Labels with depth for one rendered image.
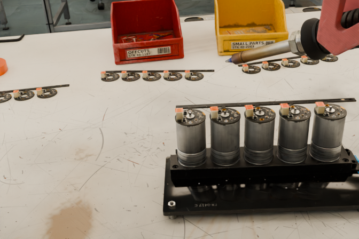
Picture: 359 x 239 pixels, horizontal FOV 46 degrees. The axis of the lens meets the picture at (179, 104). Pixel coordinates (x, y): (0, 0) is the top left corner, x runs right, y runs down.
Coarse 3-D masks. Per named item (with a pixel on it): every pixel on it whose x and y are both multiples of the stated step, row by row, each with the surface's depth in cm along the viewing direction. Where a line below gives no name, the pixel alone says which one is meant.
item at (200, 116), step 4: (184, 112) 35; (188, 112) 35; (192, 112) 35; (196, 112) 35; (200, 112) 35; (184, 116) 35; (196, 116) 34; (200, 116) 34; (204, 116) 34; (176, 120) 34; (180, 120) 34; (184, 120) 34; (188, 120) 34; (192, 120) 34; (196, 120) 34; (200, 120) 34; (204, 120) 34; (180, 124) 34; (184, 124) 33; (188, 124) 33; (192, 124) 33; (196, 124) 33
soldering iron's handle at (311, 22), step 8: (344, 16) 23; (352, 16) 22; (304, 24) 24; (312, 24) 24; (344, 24) 22; (352, 24) 22; (304, 32) 24; (312, 32) 24; (304, 40) 24; (312, 40) 24; (304, 48) 24; (312, 48) 24; (320, 48) 24; (352, 48) 23; (312, 56) 24; (320, 56) 25
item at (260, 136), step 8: (256, 112) 34; (248, 128) 34; (256, 128) 34; (264, 128) 34; (272, 128) 34; (248, 136) 34; (256, 136) 34; (264, 136) 34; (272, 136) 34; (248, 144) 35; (256, 144) 34; (264, 144) 34; (272, 144) 35; (248, 152) 35; (256, 152) 35; (264, 152) 35; (272, 152) 35; (248, 160) 35; (256, 160) 35; (264, 160) 35
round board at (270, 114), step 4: (260, 108) 35; (264, 108) 35; (268, 108) 35; (244, 112) 35; (264, 112) 34; (268, 112) 34; (272, 112) 34; (252, 116) 34; (256, 116) 34; (260, 116) 34; (264, 116) 34; (268, 116) 34; (272, 116) 34; (248, 120) 34; (252, 120) 33; (256, 120) 33; (260, 120) 33; (264, 120) 33; (268, 120) 33; (272, 120) 34
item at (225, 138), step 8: (216, 128) 34; (224, 128) 34; (232, 128) 34; (216, 136) 34; (224, 136) 34; (232, 136) 34; (216, 144) 35; (224, 144) 34; (232, 144) 34; (216, 152) 35; (224, 152) 35; (232, 152) 35; (216, 160) 35; (224, 160) 35; (232, 160) 35
